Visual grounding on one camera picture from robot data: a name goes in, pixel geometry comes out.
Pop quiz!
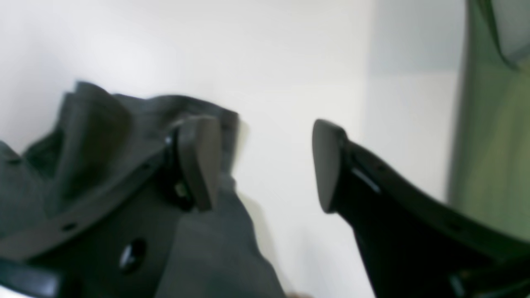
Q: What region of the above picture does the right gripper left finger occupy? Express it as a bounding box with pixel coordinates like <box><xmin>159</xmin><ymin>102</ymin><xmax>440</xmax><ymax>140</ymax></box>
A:
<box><xmin>1</xmin><ymin>116</ymin><xmax>222</xmax><ymax>298</ymax></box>

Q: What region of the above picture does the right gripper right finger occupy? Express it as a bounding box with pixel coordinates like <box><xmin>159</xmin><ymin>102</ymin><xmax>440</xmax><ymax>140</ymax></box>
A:
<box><xmin>312</xmin><ymin>119</ymin><xmax>530</xmax><ymax>298</ymax></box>

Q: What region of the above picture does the dark grey t-shirt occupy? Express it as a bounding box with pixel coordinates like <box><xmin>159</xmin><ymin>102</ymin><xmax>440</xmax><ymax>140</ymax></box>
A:
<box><xmin>0</xmin><ymin>82</ymin><xmax>286</xmax><ymax>298</ymax></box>

